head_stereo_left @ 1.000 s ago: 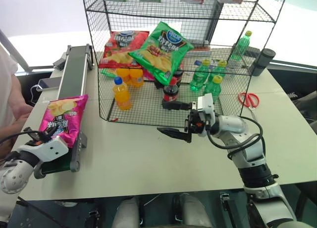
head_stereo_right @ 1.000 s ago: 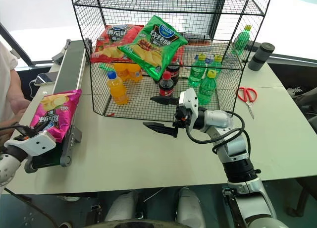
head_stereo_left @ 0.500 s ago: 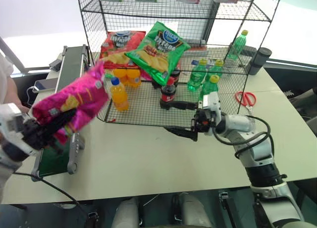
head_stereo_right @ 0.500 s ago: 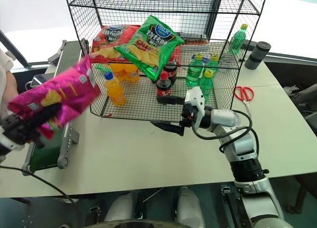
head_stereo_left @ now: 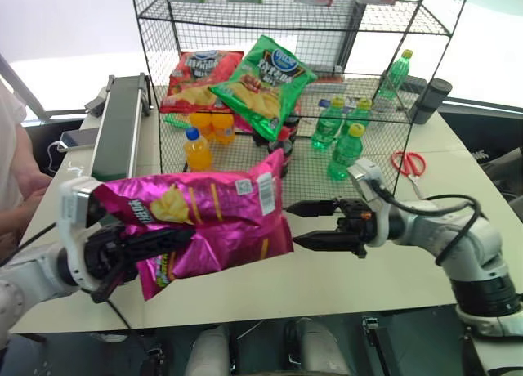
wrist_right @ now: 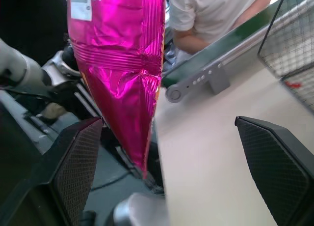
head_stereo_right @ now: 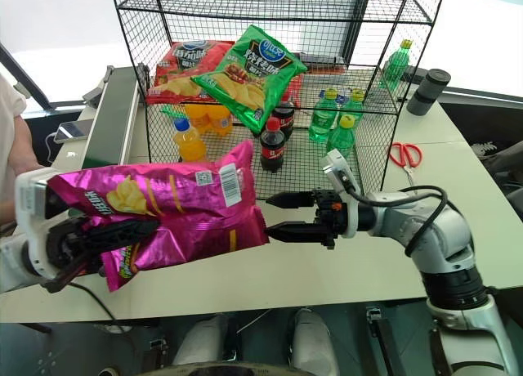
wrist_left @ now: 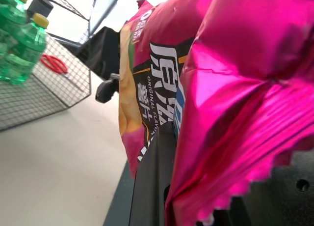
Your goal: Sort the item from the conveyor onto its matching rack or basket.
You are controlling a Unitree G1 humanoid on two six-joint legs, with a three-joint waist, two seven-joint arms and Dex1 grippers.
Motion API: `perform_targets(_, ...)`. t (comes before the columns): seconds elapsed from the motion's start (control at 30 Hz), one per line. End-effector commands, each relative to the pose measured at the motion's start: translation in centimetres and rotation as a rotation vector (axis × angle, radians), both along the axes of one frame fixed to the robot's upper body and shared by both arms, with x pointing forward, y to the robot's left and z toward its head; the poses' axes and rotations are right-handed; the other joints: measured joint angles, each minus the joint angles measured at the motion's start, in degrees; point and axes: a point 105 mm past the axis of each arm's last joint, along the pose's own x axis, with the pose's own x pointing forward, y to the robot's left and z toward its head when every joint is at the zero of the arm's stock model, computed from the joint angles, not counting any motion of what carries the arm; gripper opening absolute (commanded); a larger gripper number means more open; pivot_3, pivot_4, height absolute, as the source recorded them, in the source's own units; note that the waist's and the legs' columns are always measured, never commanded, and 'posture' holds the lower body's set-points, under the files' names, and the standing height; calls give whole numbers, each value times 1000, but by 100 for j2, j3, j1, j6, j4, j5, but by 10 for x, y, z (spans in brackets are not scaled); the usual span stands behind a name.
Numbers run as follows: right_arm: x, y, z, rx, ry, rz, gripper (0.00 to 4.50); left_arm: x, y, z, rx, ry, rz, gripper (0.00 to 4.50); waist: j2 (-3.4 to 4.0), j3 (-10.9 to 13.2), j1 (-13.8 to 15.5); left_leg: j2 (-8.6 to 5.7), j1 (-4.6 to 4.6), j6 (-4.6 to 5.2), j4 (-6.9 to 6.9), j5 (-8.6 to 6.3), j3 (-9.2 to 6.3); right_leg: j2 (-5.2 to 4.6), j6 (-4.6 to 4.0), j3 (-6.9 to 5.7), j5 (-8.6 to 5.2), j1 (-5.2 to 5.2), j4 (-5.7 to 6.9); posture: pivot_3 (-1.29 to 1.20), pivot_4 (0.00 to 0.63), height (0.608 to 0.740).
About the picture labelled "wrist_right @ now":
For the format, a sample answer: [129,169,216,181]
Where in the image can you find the silver robot body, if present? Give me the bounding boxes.
[113,193,171,226]

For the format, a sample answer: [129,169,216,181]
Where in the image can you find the person in white t-shirt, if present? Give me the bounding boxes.
[168,0,273,45]

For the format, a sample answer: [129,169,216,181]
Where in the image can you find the white packet with red print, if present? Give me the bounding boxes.
[279,72,314,111]

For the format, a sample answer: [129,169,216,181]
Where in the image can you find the magenta foil snack bag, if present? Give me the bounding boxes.
[66,0,166,180]

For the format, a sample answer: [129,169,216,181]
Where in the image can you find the black floor cable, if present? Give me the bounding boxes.
[91,170,135,190]

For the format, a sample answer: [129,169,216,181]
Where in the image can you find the green conveyor belt grey frame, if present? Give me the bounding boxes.
[160,0,292,104]

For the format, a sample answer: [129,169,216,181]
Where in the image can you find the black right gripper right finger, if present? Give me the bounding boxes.
[234,115,314,226]

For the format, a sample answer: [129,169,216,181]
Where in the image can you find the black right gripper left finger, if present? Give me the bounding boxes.
[0,116,103,226]

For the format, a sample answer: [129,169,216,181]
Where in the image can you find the person in black clothes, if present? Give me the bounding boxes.
[0,0,71,67]

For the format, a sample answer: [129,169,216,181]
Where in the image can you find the black wire mesh basket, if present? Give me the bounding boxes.
[257,0,314,113]

